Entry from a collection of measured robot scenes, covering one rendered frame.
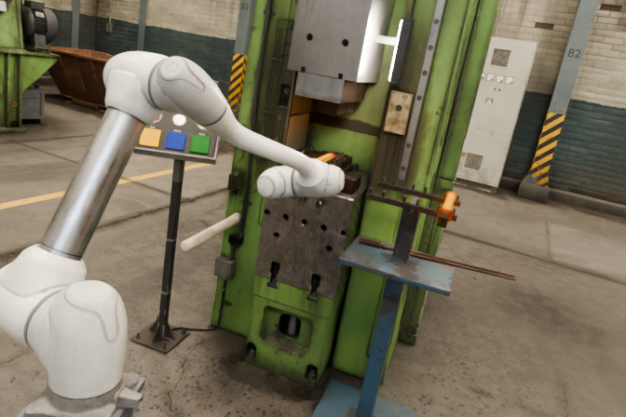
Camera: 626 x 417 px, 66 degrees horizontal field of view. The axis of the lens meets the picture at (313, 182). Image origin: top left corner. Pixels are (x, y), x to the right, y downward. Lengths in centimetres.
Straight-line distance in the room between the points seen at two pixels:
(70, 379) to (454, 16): 173
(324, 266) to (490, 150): 538
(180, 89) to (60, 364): 64
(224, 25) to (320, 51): 761
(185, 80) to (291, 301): 126
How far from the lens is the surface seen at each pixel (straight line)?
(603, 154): 788
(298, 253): 207
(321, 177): 154
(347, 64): 195
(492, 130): 719
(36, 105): 713
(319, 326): 218
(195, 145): 204
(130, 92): 128
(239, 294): 251
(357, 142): 245
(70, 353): 116
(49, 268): 127
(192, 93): 119
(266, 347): 233
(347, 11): 197
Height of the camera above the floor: 143
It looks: 14 degrees down
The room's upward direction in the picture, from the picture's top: 10 degrees clockwise
